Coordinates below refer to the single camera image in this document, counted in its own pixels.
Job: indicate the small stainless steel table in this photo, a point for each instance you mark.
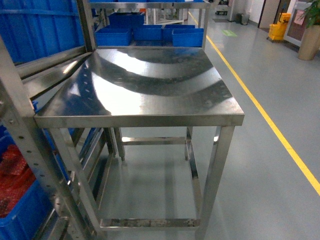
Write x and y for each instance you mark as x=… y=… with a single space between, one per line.
x=148 y=96

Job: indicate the tan plant pot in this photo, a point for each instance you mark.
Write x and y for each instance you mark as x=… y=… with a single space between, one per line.
x=310 y=43

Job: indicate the blue bin with red bags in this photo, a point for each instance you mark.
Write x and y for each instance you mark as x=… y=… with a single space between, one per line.
x=26 y=217

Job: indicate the stainless steel shelf rack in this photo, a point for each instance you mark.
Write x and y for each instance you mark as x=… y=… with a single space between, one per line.
x=17 y=114

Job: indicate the red bubble wrap bags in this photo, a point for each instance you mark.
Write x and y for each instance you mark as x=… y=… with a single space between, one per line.
x=15 y=179

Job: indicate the yellow mop bucket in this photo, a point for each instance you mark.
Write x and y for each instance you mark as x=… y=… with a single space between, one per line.
x=277 y=31

